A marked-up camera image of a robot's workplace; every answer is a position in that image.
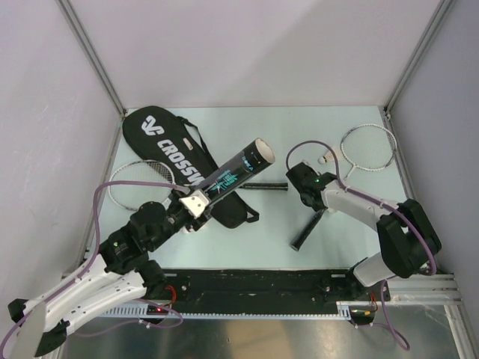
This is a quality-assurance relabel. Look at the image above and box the black shuttlecock tube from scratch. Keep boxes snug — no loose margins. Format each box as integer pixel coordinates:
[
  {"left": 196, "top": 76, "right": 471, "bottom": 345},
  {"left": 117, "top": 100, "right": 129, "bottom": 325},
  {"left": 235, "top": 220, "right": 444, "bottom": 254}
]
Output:
[{"left": 193, "top": 138, "right": 275, "bottom": 206}]

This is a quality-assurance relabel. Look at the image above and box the white shuttlecock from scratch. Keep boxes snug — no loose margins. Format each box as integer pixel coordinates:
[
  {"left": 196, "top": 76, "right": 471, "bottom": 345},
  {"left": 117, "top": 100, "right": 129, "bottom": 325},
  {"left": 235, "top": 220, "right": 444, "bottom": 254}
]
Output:
[
  {"left": 182, "top": 227, "right": 195, "bottom": 234},
  {"left": 317, "top": 149, "right": 343, "bottom": 165}
]

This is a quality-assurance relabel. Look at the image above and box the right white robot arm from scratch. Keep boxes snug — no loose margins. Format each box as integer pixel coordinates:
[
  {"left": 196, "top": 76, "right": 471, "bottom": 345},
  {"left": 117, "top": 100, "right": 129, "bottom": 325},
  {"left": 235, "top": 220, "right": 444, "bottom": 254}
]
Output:
[{"left": 286, "top": 162, "right": 442, "bottom": 300}]

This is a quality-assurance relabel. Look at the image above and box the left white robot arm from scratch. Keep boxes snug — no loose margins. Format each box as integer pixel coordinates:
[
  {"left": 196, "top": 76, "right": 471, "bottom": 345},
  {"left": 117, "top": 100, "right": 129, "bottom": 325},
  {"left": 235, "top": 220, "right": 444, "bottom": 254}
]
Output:
[{"left": 8, "top": 197, "right": 210, "bottom": 358}]

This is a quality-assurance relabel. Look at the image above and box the left white badminton racket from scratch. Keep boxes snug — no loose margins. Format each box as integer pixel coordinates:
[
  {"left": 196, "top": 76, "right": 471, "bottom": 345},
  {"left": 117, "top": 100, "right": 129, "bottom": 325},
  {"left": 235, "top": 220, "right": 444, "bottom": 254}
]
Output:
[{"left": 108, "top": 160, "right": 288, "bottom": 211}]

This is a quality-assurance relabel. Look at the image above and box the white badminton racket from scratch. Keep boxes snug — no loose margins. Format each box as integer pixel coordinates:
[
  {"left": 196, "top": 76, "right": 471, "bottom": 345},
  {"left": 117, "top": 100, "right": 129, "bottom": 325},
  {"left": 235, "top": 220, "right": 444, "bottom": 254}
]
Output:
[
  {"left": 108, "top": 160, "right": 288, "bottom": 211},
  {"left": 286, "top": 123, "right": 397, "bottom": 251}
]

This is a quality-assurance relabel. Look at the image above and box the right white badminton racket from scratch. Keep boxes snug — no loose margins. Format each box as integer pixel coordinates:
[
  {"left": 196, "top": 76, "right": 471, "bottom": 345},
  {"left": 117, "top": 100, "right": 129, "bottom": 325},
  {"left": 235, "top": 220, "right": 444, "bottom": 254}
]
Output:
[{"left": 286, "top": 123, "right": 397, "bottom": 251}]

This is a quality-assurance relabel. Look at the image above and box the black racket bag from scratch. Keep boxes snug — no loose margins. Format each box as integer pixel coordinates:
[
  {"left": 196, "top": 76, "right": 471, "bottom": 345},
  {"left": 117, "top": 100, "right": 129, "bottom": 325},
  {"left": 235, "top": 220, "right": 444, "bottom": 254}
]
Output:
[{"left": 122, "top": 105, "right": 260, "bottom": 232}]

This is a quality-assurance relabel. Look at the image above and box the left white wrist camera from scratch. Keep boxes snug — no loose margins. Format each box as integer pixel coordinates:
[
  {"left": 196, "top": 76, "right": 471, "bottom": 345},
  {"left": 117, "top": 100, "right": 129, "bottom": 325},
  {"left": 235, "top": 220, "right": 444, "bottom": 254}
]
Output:
[{"left": 179, "top": 189, "right": 210, "bottom": 219}]

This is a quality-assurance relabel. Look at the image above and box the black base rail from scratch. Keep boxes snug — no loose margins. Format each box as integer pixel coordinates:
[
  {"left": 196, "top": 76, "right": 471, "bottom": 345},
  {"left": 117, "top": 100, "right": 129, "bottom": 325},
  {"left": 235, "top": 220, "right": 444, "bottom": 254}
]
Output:
[{"left": 146, "top": 269, "right": 390, "bottom": 316}]

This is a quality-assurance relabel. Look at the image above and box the white slotted cable duct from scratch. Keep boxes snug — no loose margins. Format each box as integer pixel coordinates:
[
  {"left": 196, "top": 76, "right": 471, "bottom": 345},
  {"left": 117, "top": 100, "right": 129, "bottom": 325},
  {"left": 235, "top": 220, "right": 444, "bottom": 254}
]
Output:
[{"left": 97, "top": 301, "right": 355, "bottom": 319}]

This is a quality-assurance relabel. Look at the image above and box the left aluminium corner post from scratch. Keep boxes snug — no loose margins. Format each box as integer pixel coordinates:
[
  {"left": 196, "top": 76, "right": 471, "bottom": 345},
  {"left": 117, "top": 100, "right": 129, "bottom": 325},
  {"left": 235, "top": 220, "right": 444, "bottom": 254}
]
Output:
[{"left": 56, "top": 0, "right": 126, "bottom": 118}]

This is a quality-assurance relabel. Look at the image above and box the aluminium corner post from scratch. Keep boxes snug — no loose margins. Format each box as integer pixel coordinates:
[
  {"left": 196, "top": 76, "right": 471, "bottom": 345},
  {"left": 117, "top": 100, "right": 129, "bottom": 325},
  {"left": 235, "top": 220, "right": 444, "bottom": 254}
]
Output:
[
  {"left": 383, "top": 0, "right": 457, "bottom": 115},
  {"left": 56, "top": 0, "right": 126, "bottom": 118}
]

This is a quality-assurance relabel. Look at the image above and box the right aluminium corner post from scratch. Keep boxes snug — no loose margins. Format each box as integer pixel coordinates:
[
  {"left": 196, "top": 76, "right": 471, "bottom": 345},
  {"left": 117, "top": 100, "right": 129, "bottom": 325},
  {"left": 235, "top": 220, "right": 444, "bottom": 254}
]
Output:
[{"left": 383, "top": 0, "right": 457, "bottom": 115}]

